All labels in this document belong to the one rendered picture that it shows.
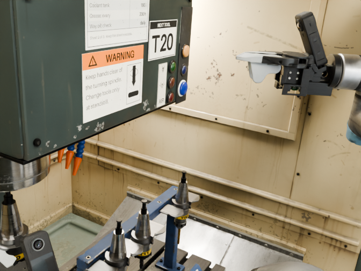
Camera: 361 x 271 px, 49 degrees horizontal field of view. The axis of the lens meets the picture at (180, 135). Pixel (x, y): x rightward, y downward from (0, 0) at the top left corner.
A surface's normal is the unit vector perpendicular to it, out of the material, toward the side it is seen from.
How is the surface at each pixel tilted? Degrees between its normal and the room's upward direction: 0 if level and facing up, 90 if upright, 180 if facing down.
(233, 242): 25
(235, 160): 90
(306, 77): 90
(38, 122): 90
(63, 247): 0
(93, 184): 90
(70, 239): 0
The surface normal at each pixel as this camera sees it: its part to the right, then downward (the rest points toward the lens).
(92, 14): 0.87, 0.23
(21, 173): 0.66, 0.31
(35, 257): 0.58, -0.16
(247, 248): -0.14, -0.74
